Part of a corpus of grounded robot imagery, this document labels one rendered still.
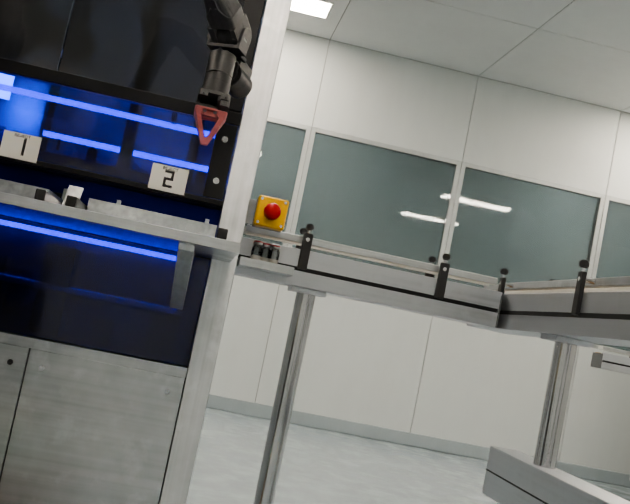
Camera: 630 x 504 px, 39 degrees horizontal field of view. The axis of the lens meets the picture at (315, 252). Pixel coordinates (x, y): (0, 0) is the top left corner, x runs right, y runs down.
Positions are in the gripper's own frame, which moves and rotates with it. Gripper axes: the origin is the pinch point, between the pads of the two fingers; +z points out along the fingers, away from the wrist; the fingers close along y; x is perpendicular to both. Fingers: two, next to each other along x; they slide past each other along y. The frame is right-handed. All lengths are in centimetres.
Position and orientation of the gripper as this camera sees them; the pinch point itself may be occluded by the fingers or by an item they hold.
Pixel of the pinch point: (204, 141)
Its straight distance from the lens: 183.5
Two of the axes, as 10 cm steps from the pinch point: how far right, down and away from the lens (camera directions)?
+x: -9.7, -2.1, -1.5
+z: -1.7, 9.5, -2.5
